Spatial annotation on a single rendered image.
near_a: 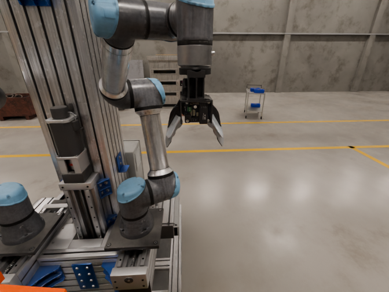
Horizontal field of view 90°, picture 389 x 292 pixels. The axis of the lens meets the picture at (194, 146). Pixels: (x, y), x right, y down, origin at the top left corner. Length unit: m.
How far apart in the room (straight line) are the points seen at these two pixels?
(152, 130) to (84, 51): 0.37
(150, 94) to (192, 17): 0.45
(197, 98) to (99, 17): 0.24
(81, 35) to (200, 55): 0.55
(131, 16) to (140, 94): 0.38
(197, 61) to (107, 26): 0.19
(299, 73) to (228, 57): 3.95
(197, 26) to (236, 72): 10.68
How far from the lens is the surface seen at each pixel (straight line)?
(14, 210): 1.08
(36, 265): 1.20
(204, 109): 0.43
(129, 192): 0.82
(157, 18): 0.50
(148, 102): 0.81
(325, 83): 13.34
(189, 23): 0.43
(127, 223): 0.92
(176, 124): 0.48
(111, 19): 0.48
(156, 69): 7.55
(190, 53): 0.43
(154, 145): 0.83
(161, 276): 1.82
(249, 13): 11.34
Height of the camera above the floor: 1.74
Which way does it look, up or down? 24 degrees down
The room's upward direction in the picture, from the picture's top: straight up
